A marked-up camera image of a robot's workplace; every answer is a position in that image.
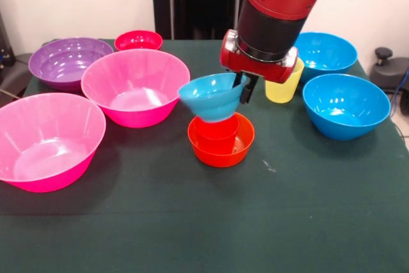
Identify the stack of small blue bowls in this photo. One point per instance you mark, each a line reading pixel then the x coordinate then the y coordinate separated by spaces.
pixel 211 100

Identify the black pedestal foot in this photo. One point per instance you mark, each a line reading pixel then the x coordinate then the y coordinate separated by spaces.
pixel 393 71
pixel 12 74

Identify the red cup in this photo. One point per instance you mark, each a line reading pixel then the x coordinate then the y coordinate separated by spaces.
pixel 217 132

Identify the large pink bowl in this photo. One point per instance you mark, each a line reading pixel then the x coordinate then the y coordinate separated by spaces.
pixel 48 138
pixel 134 84

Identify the large blue bowl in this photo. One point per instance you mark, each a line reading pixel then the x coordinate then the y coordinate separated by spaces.
pixel 345 106
pixel 326 52

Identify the purple bowl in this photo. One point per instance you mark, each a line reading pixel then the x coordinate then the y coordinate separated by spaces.
pixel 64 59

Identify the dark green table cloth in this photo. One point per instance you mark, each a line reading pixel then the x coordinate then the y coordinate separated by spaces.
pixel 204 206

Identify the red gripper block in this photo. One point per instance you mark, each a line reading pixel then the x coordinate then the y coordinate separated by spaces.
pixel 255 68

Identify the orange bowl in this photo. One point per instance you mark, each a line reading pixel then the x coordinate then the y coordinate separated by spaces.
pixel 244 148

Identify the small crimson bowl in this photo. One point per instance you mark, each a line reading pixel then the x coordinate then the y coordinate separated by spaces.
pixel 138 39

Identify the yellow cup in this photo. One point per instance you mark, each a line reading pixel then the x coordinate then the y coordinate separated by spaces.
pixel 281 92

